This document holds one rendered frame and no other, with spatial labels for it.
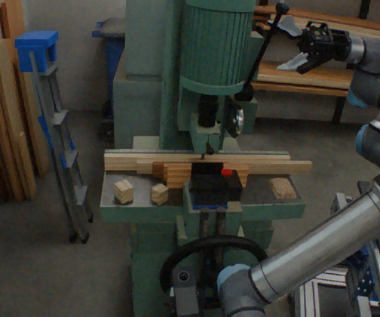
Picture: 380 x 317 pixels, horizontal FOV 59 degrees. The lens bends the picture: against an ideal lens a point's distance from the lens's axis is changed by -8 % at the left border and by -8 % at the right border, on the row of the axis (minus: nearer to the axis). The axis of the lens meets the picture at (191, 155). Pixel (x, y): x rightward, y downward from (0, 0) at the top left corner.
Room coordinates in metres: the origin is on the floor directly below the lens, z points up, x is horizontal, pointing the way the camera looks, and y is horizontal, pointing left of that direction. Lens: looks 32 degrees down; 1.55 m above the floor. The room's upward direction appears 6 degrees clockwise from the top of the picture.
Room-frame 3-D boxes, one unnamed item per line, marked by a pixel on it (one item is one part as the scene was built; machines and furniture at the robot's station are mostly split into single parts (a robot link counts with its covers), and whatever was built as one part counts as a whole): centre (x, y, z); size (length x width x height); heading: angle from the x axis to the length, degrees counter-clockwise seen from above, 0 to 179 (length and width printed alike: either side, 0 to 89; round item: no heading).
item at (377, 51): (0.94, -0.47, 1.35); 0.11 x 0.08 x 0.09; 100
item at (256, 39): (1.19, -0.15, 1.23); 0.09 x 0.08 x 0.15; 10
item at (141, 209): (0.85, -0.05, 0.87); 0.61 x 0.30 x 0.06; 100
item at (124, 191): (0.79, 0.18, 0.92); 0.04 x 0.04 x 0.04; 41
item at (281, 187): (0.91, -0.29, 0.91); 0.10 x 0.07 x 0.02; 10
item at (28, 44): (1.53, 0.69, 0.58); 0.27 x 0.25 x 1.16; 95
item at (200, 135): (0.97, -0.03, 1.03); 0.14 x 0.07 x 0.09; 10
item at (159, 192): (0.80, 0.08, 0.92); 0.03 x 0.03 x 0.04; 52
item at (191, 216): (0.76, -0.07, 0.92); 0.15 x 0.13 x 0.09; 100
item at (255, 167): (0.97, -0.12, 0.92); 0.58 x 0.02 x 0.04; 100
